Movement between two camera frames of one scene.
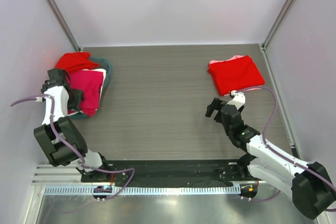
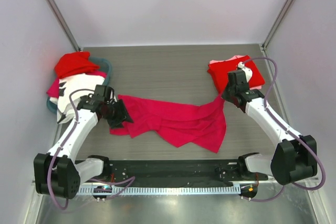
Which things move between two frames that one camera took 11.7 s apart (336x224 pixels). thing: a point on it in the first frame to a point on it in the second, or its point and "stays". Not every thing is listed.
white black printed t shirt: [101, 70] to [70, 88]
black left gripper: [79, 96] to [123, 115]
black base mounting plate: [176, 172] stays
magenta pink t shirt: [90, 82] to [184, 126]
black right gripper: [219, 110] to [230, 96]
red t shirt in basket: [70, 62] stays
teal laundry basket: [105, 64] stays
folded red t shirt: [237, 74] stays
